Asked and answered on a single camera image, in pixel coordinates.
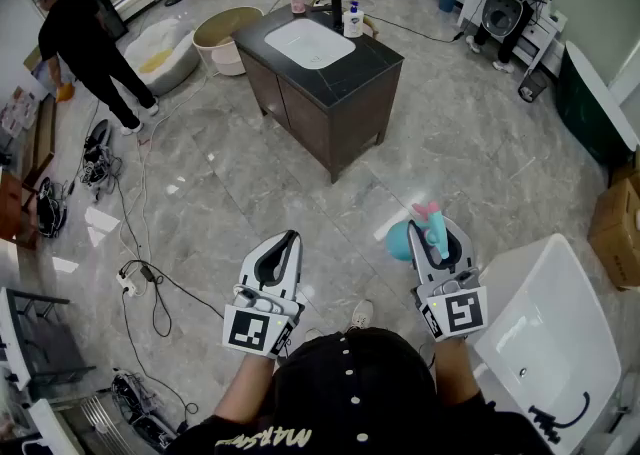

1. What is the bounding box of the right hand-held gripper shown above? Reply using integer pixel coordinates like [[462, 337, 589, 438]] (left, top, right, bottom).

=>
[[406, 216, 489, 343]]

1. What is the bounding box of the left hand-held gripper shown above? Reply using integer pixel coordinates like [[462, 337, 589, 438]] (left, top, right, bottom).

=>
[[222, 230, 307, 360]]

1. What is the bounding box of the person's right forearm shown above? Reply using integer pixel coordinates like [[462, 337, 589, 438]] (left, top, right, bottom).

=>
[[432, 336, 482, 405]]

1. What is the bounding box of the person's left forearm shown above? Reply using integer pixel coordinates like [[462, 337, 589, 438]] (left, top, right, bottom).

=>
[[213, 353, 277, 420]]

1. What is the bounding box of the white pump bottle blue cap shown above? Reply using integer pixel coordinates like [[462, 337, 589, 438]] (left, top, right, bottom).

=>
[[342, 0, 366, 39]]

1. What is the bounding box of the person's right shoe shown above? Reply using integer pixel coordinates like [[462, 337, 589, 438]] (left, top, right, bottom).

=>
[[349, 298, 376, 332]]

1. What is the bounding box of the white freestanding basin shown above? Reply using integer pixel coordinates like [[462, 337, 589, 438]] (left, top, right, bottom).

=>
[[471, 233, 624, 455]]

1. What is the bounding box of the white power strip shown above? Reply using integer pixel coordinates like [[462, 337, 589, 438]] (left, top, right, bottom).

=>
[[115, 269, 139, 299]]

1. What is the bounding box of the person's black shirt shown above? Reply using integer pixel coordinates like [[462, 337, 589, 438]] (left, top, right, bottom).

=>
[[164, 326, 552, 455]]

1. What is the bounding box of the cardboard box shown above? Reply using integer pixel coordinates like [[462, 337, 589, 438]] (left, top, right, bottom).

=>
[[586, 176, 640, 292]]

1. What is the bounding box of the black mesh wastebasket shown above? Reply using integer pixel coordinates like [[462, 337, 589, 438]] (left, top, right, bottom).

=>
[[517, 70, 549, 104]]

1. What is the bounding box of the black curved faucet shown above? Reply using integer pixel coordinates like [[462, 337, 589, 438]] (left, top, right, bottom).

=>
[[528, 391, 592, 445]]

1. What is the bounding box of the dark green bathtub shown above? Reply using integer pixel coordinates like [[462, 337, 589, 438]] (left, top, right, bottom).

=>
[[554, 40, 640, 170]]

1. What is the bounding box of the round tub wooden rim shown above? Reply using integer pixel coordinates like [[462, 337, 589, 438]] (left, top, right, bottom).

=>
[[192, 6, 265, 77]]

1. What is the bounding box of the white stone tub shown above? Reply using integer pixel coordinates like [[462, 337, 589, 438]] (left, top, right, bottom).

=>
[[123, 17, 202, 97]]

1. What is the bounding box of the white inset sink basin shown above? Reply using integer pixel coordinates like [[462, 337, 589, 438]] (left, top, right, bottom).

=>
[[263, 17, 357, 72]]

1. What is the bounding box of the white drawer cabinet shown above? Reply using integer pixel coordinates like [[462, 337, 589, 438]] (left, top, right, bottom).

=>
[[513, 10, 569, 90]]

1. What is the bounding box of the grey metal rack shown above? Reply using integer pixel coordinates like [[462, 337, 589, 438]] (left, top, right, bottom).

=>
[[0, 286, 97, 395]]

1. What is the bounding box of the wooden curved chair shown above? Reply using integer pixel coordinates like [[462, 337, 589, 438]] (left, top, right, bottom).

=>
[[361, 14, 382, 42]]

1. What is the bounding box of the long wooden shelf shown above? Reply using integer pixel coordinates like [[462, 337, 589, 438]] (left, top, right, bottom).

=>
[[21, 94, 58, 190]]

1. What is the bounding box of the black square faucet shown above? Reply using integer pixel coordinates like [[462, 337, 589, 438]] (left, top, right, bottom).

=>
[[309, 0, 344, 34]]

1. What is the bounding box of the brown wooden cabinet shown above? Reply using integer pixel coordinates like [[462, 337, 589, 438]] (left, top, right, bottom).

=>
[[0, 169, 40, 250]]

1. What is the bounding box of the black tall cabinet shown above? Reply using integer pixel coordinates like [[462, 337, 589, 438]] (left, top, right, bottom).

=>
[[89, 0, 131, 42]]

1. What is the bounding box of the long black floor cable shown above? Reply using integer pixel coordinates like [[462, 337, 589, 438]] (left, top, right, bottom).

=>
[[368, 14, 465, 43]]

